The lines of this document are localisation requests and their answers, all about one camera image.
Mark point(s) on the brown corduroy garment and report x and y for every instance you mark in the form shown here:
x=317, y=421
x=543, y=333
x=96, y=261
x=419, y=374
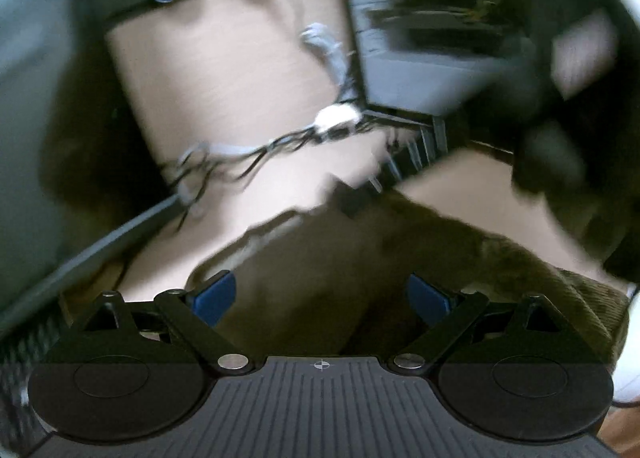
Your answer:
x=307, y=281

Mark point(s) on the black computer monitor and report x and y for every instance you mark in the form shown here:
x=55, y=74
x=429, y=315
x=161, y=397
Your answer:
x=79, y=184

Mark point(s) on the white cable bundle wad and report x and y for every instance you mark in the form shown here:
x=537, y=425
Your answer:
x=336, y=118

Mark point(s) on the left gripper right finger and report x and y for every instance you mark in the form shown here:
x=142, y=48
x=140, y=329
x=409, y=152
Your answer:
x=448, y=315

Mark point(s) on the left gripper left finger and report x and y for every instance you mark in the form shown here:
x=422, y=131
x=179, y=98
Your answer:
x=193, y=316

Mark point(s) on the black glass-sided PC case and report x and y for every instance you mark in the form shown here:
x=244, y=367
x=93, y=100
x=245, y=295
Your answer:
x=556, y=82

